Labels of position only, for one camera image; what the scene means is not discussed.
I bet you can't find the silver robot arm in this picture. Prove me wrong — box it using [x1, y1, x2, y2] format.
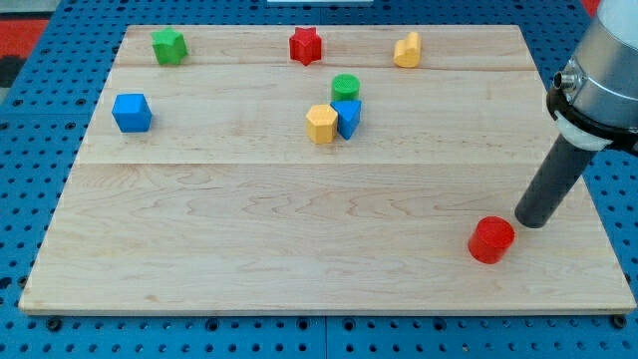
[546, 0, 637, 155]

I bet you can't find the yellow heart block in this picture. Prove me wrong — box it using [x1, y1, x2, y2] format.
[393, 32, 422, 68]

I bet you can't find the green cylinder block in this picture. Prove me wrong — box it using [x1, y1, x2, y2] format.
[331, 73, 361, 102]

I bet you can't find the yellow hexagon block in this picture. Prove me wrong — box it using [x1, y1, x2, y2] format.
[306, 104, 338, 145]

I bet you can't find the red star block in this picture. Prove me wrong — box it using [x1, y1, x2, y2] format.
[289, 27, 322, 66]

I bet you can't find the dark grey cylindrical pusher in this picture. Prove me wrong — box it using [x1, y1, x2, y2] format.
[514, 135, 595, 228]

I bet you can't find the green star block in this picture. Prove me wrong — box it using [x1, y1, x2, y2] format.
[151, 27, 188, 65]

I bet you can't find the light wooden board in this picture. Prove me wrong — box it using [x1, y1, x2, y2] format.
[19, 25, 635, 316]

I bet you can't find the blue cube block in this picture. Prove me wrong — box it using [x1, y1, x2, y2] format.
[112, 94, 153, 133]

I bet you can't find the red cylinder block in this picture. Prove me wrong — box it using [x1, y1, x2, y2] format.
[468, 216, 515, 264]

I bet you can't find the blue triangle block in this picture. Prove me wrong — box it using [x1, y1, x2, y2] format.
[331, 100, 362, 140]

